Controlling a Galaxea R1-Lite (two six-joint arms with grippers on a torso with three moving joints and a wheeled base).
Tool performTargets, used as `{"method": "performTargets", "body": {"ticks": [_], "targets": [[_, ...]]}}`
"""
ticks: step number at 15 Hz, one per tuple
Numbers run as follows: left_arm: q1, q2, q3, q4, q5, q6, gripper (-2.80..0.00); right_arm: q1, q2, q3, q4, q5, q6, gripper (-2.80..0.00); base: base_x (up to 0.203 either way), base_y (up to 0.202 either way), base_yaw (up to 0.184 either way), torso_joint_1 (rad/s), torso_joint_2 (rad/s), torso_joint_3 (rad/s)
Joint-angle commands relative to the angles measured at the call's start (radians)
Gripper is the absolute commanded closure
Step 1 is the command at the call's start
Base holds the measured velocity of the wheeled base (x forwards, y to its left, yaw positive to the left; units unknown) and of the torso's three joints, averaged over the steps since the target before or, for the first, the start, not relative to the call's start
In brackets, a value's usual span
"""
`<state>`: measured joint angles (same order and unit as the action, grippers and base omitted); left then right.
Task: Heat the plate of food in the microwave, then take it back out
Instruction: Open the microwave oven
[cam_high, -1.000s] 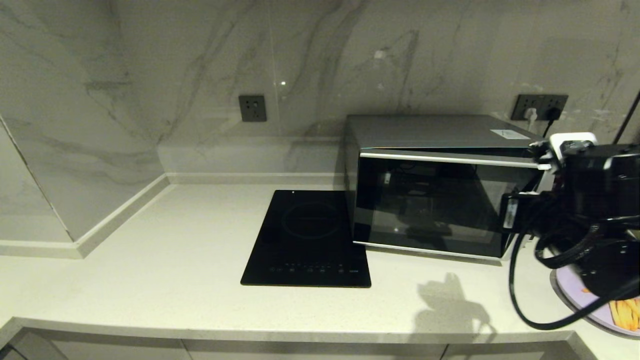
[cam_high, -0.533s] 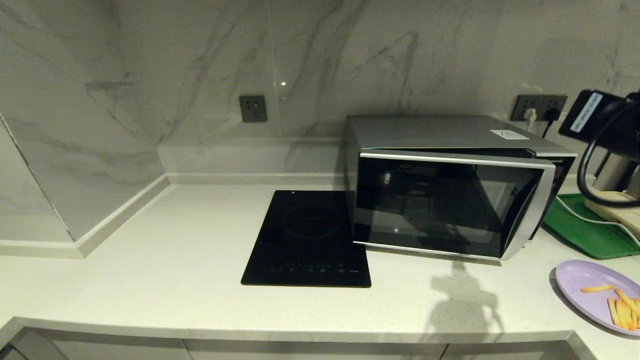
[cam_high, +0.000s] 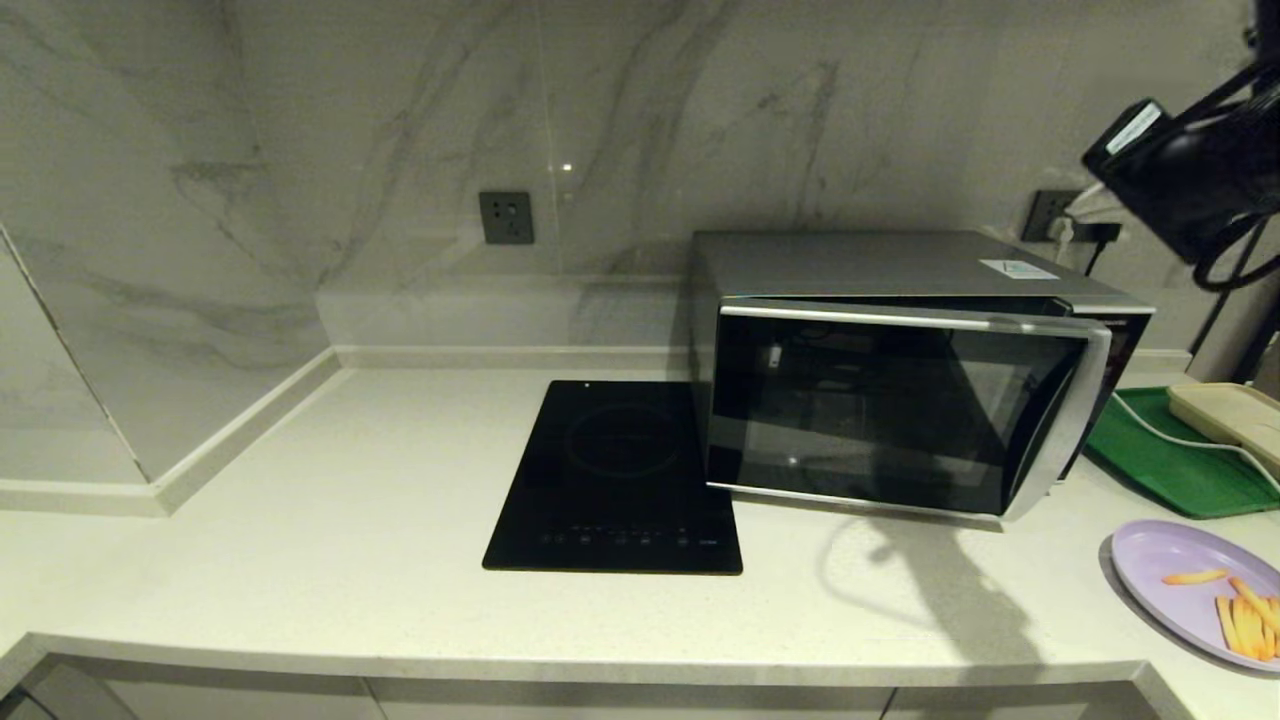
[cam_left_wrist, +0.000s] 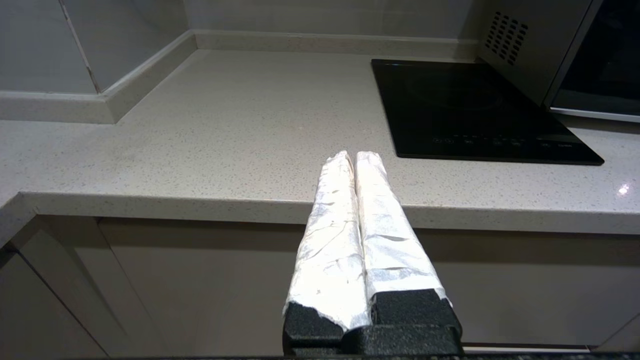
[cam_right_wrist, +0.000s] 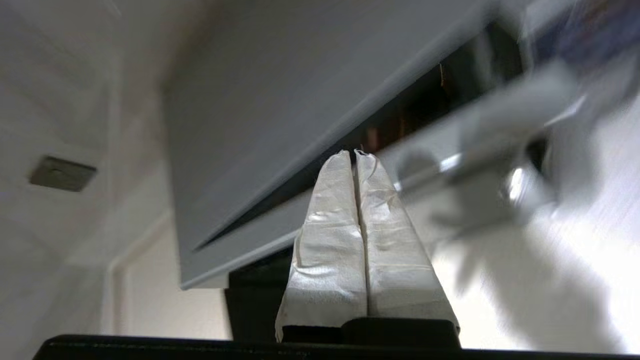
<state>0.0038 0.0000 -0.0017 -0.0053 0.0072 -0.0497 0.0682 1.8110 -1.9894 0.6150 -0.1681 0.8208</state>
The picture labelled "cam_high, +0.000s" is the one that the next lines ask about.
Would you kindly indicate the grey side cabinet door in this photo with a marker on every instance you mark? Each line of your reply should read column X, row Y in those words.
column 15, row 712

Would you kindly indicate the grey angled cabinet panel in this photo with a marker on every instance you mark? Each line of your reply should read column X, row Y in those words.
column 70, row 700

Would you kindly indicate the grey single wall socket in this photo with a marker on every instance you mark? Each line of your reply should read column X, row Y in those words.
column 505, row 218

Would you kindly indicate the silver Panasonic microwave oven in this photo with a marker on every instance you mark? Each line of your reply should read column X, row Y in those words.
column 850, row 262

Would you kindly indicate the yellow french fry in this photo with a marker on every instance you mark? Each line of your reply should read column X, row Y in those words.
column 1245, row 630
column 1192, row 576
column 1255, row 603
column 1270, row 640
column 1225, row 622

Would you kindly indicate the green plastic tray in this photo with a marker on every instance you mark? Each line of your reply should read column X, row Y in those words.
column 1160, row 470

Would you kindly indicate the white power plug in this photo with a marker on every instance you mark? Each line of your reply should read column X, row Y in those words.
column 1058, row 234

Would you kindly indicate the black induction cooktop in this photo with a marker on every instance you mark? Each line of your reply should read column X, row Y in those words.
column 600, row 480

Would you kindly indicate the grey double wall socket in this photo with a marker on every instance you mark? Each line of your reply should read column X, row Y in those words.
column 1045, row 207

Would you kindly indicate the black power plug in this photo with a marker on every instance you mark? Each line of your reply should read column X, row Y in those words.
column 1100, row 232

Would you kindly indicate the white paper label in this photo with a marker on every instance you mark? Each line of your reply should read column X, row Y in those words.
column 1018, row 269

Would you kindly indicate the beige plastic box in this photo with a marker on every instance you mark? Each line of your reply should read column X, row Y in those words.
column 1230, row 415

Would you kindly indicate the purple plastic plate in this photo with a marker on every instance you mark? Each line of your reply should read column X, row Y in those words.
column 1160, row 555

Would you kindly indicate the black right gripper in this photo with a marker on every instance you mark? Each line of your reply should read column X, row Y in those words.
column 1210, row 180

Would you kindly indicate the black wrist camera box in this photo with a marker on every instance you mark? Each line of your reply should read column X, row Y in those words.
column 1125, row 135

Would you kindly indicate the dark glass microwave door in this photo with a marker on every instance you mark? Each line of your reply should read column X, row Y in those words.
column 870, row 410

